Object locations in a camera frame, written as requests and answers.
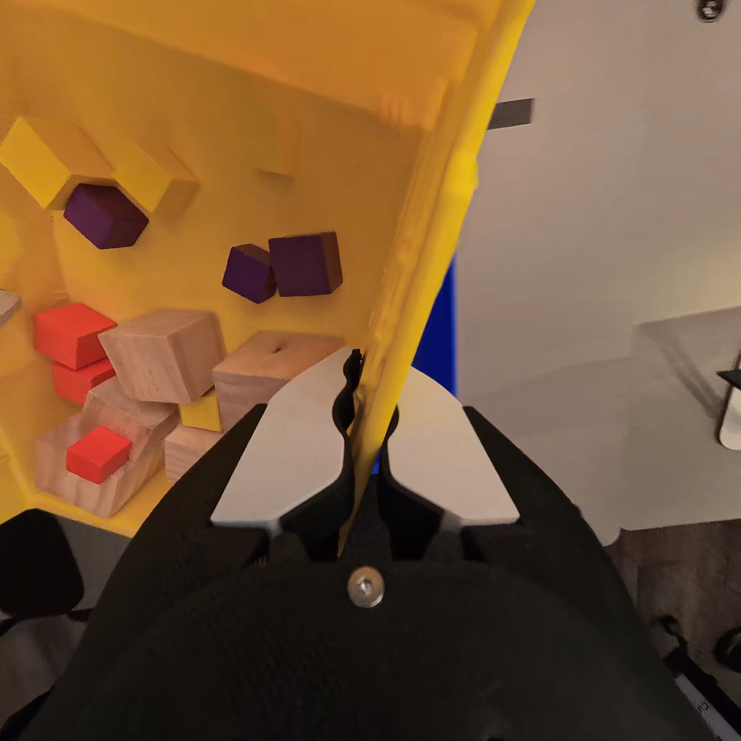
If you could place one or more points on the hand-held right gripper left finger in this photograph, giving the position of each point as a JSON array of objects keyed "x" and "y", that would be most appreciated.
[{"x": 289, "y": 457}]

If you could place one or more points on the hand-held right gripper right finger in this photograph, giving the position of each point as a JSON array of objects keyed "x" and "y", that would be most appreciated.
[{"x": 446, "y": 457}]

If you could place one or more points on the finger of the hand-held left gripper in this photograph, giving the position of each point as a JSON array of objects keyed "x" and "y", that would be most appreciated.
[{"x": 7, "y": 304}]

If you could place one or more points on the blue plastic box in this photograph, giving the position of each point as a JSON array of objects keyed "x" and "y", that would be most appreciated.
[{"x": 437, "y": 336}]

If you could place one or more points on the pile of wooden cubes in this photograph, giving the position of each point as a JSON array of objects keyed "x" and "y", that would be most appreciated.
[{"x": 162, "y": 353}]

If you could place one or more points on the yellow plastic box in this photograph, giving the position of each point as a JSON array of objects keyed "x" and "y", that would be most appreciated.
[{"x": 260, "y": 116}]

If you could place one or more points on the black rounded object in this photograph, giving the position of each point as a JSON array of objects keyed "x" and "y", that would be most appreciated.
[{"x": 35, "y": 561}]

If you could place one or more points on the white rounded object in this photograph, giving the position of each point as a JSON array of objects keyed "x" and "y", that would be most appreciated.
[{"x": 732, "y": 422}]

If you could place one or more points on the dark grey table bar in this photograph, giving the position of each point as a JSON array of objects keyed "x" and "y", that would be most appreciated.
[{"x": 512, "y": 114}]

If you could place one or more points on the white printed strip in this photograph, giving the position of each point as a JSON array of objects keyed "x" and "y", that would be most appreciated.
[{"x": 700, "y": 703}]

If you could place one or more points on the table screw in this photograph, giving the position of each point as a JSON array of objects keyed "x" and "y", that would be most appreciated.
[{"x": 710, "y": 8}]

